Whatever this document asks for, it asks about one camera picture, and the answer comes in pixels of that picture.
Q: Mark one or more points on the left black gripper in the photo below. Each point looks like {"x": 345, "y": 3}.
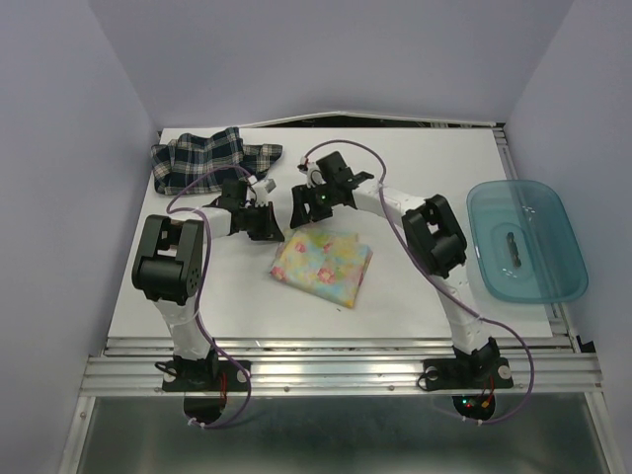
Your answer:
{"x": 270, "y": 230}

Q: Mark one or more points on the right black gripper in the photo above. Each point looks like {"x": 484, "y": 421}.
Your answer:
{"x": 300, "y": 196}

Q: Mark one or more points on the pastel tie-dye skirt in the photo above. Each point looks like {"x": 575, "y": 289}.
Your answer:
{"x": 328, "y": 264}

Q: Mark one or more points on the navy plaid skirt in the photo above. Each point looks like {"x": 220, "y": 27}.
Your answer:
{"x": 199, "y": 165}

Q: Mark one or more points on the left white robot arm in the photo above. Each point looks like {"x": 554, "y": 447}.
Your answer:
{"x": 170, "y": 266}

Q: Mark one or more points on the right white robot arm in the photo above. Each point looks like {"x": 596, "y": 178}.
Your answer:
{"x": 434, "y": 241}

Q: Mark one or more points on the teal plastic bin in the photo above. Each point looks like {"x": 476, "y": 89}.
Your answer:
{"x": 524, "y": 243}

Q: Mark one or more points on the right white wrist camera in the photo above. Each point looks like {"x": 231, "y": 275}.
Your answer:
{"x": 312, "y": 173}

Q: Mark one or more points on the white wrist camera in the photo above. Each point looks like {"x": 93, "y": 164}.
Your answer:
{"x": 312, "y": 173}
{"x": 261, "y": 190}

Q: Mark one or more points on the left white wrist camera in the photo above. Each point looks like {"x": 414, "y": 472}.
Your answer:
{"x": 261, "y": 190}

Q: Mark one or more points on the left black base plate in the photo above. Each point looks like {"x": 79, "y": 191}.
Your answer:
{"x": 226, "y": 376}

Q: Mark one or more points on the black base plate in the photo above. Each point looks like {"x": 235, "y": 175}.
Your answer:
{"x": 440, "y": 374}
{"x": 226, "y": 376}

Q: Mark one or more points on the aluminium frame rails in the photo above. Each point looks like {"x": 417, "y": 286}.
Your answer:
{"x": 334, "y": 390}

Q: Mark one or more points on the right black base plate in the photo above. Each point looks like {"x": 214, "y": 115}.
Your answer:
{"x": 440, "y": 374}

